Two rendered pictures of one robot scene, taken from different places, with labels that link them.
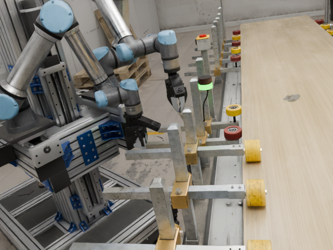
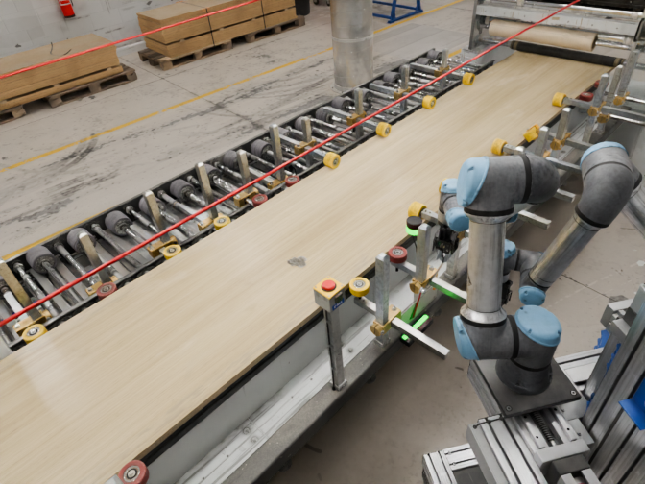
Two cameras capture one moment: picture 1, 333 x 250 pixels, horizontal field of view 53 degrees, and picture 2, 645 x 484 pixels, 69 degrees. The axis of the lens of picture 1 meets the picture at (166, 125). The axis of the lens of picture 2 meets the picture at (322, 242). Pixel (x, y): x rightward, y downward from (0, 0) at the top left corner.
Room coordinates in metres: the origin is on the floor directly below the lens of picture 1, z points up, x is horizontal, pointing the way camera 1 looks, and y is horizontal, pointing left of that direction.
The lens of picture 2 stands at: (2.74, 0.25, 2.23)
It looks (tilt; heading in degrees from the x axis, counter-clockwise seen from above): 40 degrees down; 213
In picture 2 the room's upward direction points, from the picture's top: 6 degrees counter-clockwise
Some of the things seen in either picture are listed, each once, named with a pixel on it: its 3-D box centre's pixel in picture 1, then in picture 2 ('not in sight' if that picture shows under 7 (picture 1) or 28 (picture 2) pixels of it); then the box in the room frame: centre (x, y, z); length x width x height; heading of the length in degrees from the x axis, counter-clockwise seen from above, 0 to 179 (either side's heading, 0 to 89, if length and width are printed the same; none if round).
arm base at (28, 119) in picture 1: (20, 116); not in sight; (1.49, 0.67, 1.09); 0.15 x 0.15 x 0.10
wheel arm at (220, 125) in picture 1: (197, 127); (398, 325); (1.62, -0.16, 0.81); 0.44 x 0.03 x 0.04; 75
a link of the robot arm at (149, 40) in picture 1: (152, 43); (463, 213); (1.49, 0.00, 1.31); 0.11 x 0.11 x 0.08; 27
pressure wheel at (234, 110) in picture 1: (234, 116); (359, 293); (1.56, -0.35, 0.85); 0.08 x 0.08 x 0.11
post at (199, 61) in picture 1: (204, 102); (382, 302); (1.64, -0.22, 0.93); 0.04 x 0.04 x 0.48; 75
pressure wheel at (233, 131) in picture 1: (233, 139); (397, 260); (1.32, -0.29, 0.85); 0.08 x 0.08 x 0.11
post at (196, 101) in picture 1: (200, 127); (420, 272); (1.40, -0.15, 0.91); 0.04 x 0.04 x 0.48; 75
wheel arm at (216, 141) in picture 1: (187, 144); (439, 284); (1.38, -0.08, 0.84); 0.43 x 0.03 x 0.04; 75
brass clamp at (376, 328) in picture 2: (206, 124); (385, 321); (1.62, -0.21, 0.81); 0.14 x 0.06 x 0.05; 165
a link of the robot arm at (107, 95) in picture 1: (107, 96); (533, 265); (1.44, 0.24, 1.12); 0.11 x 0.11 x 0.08; 9
